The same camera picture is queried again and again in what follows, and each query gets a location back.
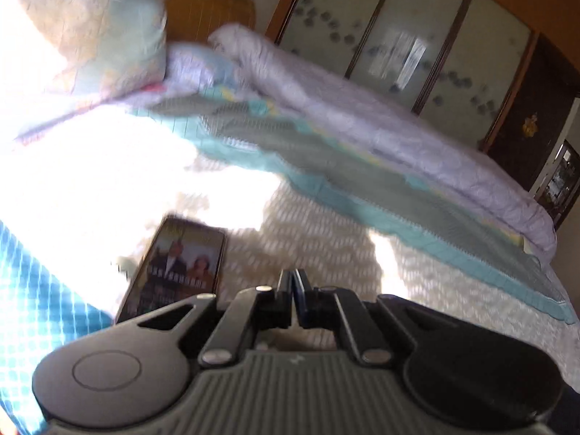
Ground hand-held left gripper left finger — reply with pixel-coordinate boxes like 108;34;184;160
113;270;298;368

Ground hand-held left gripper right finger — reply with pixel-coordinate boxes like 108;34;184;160
295;270;456;368

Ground teal and grey patterned bedsheet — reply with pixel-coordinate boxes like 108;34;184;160
0;84;577;435

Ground book with portrait cover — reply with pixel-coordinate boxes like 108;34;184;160
115;215;227;324

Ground lilac floral duvet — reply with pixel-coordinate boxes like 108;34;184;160
207;22;558;254

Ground light blue pillow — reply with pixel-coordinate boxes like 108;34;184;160
163;43;245;96

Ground wooden wardrobe frosted glass doors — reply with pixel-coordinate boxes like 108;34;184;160
265;0;542;121

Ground dark wooden door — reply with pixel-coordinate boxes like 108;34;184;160
480;36;580;191

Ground wooden headboard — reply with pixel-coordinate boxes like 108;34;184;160
163;0;257;47

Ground pastel patchwork pillow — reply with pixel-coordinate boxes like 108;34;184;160
0;0;204;141

